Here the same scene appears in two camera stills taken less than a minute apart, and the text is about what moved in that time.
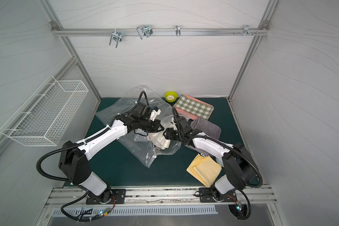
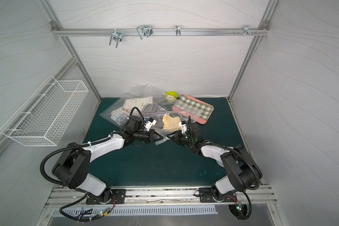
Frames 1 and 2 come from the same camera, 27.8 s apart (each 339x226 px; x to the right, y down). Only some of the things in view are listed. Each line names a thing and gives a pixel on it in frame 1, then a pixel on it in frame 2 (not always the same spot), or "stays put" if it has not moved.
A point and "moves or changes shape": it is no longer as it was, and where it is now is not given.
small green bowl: (171, 96) stays put
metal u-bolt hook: (145, 29) stays put
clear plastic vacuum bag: (143, 121) moves or changes shape
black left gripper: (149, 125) to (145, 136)
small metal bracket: (177, 28) stays put
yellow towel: (205, 169) to (171, 124)
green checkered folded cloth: (194, 107) stays put
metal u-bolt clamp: (117, 36) stays put
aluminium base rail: (255, 197) stays put
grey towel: (211, 129) to (156, 112)
